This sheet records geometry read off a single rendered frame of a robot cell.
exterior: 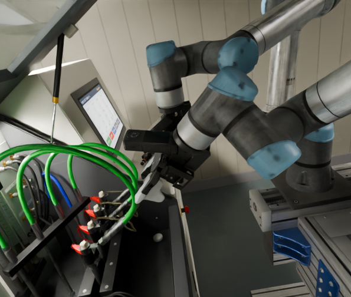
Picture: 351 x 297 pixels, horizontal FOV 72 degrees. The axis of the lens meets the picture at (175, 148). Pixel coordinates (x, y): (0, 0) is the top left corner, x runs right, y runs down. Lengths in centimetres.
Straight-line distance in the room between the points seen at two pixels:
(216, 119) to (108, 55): 194
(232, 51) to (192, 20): 175
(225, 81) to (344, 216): 72
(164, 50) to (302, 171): 59
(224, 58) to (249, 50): 5
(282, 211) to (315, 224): 11
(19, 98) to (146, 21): 148
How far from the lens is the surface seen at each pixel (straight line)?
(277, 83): 91
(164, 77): 61
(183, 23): 226
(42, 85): 96
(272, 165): 40
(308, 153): 87
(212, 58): 58
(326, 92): 46
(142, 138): 50
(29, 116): 101
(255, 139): 40
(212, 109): 42
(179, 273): 81
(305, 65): 261
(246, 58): 55
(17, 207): 102
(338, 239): 92
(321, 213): 100
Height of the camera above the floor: 158
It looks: 25 degrees down
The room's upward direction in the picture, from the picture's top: 11 degrees counter-clockwise
